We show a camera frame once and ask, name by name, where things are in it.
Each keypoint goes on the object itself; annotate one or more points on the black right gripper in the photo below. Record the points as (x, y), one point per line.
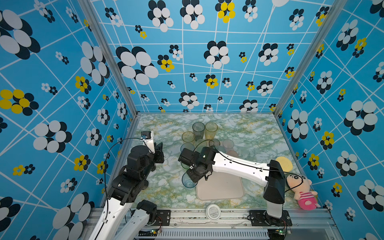
(189, 173)

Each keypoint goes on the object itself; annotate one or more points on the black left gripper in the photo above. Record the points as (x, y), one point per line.
(159, 153)

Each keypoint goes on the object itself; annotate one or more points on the light green short glass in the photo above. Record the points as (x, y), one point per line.
(200, 144)

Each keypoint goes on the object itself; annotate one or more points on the blue short glass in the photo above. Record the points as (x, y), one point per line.
(187, 146)

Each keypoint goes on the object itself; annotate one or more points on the small grey glass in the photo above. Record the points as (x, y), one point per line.
(214, 143)

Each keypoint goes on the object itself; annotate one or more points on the pink dotted glass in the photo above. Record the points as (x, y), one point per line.
(233, 153)

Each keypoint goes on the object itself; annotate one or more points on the clear dotted glass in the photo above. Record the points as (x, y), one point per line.
(228, 144)

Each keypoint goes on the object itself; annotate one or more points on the teal glass lowest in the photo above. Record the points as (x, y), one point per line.
(221, 149)

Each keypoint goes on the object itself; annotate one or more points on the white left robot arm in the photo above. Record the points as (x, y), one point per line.
(123, 192)

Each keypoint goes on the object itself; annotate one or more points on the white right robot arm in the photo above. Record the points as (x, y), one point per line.
(270, 175)

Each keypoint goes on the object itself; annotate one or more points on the beige plastic tray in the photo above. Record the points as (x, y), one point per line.
(220, 186)

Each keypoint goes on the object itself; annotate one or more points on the yellow short glass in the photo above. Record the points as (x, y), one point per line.
(188, 137)

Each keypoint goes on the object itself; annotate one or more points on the tall grey glass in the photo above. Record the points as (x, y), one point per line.
(199, 130)

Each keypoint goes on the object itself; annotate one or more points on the tall yellow glass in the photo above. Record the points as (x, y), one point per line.
(211, 129)

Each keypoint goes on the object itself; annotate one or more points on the white round lid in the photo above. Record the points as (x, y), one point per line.
(213, 212)

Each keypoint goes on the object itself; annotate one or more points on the yellow sponge ball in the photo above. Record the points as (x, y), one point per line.
(285, 163)

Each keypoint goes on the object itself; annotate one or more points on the pink plush doll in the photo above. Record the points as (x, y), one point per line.
(301, 186)

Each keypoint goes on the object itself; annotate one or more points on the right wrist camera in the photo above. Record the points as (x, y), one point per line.
(188, 157)

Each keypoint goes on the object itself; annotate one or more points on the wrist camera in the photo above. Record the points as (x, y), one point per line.
(147, 139)
(188, 157)

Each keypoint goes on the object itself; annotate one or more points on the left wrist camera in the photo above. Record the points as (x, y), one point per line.
(147, 139)

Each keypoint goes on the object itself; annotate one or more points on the aluminium front rail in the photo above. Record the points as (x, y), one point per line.
(194, 224)

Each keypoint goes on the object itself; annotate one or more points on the aluminium corner post left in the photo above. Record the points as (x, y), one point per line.
(107, 52)

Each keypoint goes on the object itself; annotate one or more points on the aluminium corner post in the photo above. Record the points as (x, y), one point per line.
(107, 52)
(323, 31)

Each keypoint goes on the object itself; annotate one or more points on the aluminium corner post right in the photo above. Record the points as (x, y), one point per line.
(323, 31)

